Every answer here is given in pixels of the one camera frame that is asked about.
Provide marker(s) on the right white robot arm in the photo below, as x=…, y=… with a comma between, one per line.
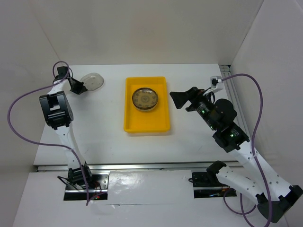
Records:
x=272, y=195

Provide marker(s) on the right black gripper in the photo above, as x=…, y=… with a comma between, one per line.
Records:
x=194, y=95

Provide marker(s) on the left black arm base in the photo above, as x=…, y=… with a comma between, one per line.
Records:
x=98, y=189

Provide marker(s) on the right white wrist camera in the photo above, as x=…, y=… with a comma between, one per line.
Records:
x=216, y=85

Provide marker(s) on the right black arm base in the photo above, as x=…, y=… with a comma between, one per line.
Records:
x=205, y=187

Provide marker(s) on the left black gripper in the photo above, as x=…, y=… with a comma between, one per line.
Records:
x=81, y=88

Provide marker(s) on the right side aluminium rail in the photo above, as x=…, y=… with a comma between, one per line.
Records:
x=233, y=97

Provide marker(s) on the yellow plastic bin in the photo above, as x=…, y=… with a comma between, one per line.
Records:
x=152, y=121

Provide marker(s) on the front aluminium rail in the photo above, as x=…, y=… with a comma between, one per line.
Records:
x=139, y=167

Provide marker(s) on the clear glass plate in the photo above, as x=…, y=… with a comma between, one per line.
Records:
x=92, y=81

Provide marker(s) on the yellow brown patterned plate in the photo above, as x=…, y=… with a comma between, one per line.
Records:
x=145, y=99

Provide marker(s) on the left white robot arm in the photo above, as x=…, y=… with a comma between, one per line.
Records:
x=59, y=116

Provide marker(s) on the aluminium rail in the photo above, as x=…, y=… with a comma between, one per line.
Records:
x=139, y=167
x=233, y=97

